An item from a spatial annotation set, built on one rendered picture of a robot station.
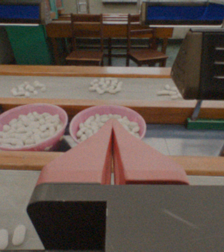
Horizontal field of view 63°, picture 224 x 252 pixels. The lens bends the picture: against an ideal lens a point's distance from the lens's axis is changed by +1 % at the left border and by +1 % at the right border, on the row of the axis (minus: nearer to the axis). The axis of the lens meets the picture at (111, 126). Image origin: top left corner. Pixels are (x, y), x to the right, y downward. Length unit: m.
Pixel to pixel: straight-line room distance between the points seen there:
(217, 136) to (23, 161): 0.71
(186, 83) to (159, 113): 0.57
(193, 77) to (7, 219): 0.46
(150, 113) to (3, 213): 0.59
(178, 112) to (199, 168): 0.32
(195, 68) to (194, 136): 0.59
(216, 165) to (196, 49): 0.40
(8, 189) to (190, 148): 0.60
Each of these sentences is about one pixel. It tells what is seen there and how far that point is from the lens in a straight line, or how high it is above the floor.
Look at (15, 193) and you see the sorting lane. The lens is 0.54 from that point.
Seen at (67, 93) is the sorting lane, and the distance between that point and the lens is 0.93.
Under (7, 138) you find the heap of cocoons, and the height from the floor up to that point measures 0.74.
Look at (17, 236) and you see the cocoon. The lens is 0.46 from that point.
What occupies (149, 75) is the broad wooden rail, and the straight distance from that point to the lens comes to 1.09.
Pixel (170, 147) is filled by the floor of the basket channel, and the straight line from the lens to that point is 0.72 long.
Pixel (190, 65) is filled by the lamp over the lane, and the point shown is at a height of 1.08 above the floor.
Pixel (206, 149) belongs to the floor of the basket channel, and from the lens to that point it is 0.77.
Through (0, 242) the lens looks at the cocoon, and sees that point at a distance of 0.46.
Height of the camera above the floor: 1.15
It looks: 37 degrees down
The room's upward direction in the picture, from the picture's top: straight up
